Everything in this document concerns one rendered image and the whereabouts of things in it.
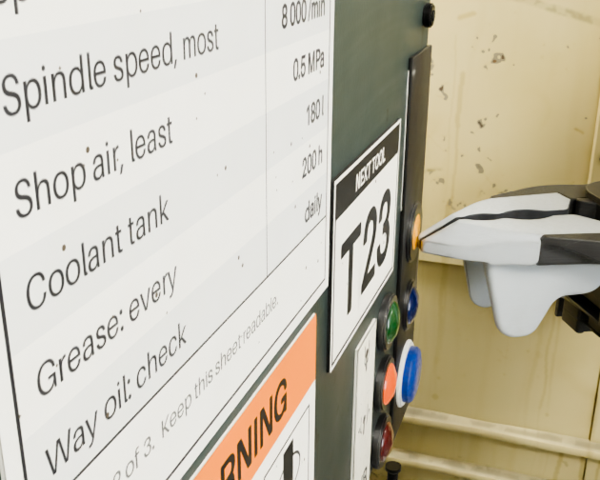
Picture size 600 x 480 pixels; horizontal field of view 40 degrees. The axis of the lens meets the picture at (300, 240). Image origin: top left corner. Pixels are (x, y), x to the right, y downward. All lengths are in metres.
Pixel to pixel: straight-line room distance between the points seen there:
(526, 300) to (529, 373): 0.83
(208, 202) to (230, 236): 0.02
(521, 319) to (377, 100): 0.16
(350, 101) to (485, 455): 1.08
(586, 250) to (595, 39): 0.71
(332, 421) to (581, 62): 0.84
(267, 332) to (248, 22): 0.08
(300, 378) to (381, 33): 0.13
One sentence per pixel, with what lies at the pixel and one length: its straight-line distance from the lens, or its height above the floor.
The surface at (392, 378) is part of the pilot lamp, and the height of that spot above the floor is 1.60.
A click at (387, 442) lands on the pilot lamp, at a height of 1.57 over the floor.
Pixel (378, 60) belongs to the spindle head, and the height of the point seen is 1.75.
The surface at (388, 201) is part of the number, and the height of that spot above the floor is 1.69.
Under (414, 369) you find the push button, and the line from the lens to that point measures 0.43.
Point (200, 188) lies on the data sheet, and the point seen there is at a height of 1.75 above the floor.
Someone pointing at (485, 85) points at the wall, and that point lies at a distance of 1.11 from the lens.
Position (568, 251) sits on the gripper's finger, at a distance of 0.41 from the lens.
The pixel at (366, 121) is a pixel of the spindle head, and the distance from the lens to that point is 0.30.
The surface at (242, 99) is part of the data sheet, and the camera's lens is 0.19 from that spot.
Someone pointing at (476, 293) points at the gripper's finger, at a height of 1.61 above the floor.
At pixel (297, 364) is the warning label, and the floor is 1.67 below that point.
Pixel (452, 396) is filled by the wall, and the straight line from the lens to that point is 1.28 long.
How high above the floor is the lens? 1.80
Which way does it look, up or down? 21 degrees down
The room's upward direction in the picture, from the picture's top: straight up
